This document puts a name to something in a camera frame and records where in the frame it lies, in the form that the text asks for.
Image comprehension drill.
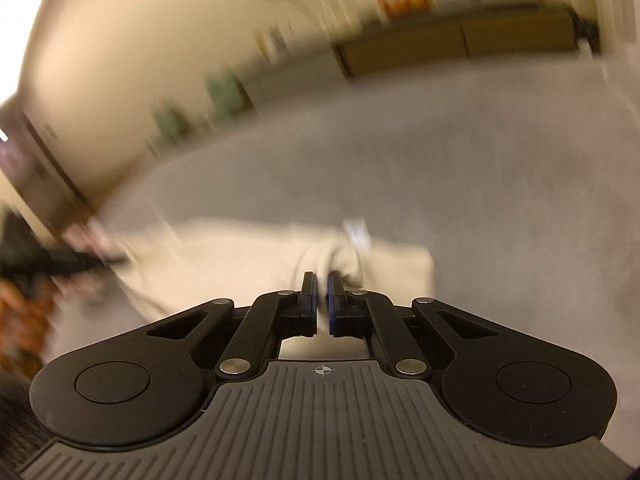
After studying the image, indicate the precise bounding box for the long sideboard cabinet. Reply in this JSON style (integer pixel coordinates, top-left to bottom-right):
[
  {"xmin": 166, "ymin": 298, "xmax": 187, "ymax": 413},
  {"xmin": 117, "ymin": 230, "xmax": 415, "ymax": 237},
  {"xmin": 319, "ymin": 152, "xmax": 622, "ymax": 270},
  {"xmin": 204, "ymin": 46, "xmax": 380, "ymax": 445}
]
[{"xmin": 240, "ymin": 4, "xmax": 582, "ymax": 106}]

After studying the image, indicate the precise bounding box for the green plastic chair left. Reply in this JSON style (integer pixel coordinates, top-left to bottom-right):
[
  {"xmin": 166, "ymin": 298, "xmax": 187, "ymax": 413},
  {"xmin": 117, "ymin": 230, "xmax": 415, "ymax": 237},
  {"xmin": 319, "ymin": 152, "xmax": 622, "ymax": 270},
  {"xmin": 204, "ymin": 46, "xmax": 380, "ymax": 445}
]
[{"xmin": 148, "ymin": 103, "xmax": 194, "ymax": 154}]

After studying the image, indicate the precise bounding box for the left hand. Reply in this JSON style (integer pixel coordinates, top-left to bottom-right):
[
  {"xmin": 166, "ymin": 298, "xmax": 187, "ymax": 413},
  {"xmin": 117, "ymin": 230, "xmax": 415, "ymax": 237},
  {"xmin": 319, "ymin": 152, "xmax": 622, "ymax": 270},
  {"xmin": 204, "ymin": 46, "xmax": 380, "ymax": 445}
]
[{"xmin": 1, "ymin": 278, "xmax": 58, "ymax": 365}]

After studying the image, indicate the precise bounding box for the cream white garment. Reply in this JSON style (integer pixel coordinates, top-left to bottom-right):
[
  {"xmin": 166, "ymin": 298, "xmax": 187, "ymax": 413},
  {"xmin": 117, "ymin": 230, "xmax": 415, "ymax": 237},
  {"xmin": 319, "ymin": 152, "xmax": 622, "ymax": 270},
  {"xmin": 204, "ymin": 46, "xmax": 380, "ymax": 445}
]
[{"xmin": 96, "ymin": 216, "xmax": 435, "ymax": 361}]

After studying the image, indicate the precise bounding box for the green plastic chair right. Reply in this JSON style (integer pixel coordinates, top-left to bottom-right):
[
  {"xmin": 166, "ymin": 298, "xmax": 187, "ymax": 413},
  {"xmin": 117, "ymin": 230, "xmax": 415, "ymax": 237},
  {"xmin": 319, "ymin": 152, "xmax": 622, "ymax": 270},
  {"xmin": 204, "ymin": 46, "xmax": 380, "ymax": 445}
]
[{"xmin": 205, "ymin": 72, "xmax": 252, "ymax": 122}]

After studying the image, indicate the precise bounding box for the red fruit bowl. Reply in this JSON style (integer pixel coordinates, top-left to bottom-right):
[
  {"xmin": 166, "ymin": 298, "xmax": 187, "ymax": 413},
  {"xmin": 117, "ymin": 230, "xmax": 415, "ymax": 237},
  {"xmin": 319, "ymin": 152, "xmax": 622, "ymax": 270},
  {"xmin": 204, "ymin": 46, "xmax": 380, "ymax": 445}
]
[{"xmin": 378, "ymin": 0, "xmax": 433, "ymax": 20}]

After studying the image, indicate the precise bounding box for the green plastic chair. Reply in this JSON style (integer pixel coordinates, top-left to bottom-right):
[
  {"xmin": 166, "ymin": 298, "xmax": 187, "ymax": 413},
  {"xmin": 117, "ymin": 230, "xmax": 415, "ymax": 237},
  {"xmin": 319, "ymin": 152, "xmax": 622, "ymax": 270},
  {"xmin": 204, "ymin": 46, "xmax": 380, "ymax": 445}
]
[
  {"xmin": 205, "ymin": 72, "xmax": 252, "ymax": 122},
  {"xmin": 148, "ymin": 103, "xmax": 194, "ymax": 154}
]

